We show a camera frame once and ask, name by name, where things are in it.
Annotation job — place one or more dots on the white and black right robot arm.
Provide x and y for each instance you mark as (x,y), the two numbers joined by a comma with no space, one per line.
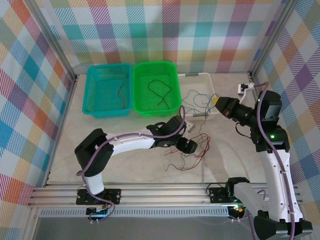
(271,172)

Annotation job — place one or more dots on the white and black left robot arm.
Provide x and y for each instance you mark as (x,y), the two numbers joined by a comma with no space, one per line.
(132,142)

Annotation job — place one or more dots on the white plastic basket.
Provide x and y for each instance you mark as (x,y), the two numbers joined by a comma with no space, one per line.
(197,82)

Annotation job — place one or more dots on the green plastic basket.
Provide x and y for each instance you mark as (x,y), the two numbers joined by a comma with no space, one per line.
(145,100)

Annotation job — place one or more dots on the teal plastic basket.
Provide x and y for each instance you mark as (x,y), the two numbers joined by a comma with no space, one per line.
(105,92)

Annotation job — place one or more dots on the aluminium frame bar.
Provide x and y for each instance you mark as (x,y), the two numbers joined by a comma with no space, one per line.
(65,112)
(253,80)

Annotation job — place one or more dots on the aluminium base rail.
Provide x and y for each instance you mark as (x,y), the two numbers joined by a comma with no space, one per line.
(162,195)

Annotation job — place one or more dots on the aluminium frame post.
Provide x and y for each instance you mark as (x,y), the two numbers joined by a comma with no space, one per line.
(60,50)
(272,37)

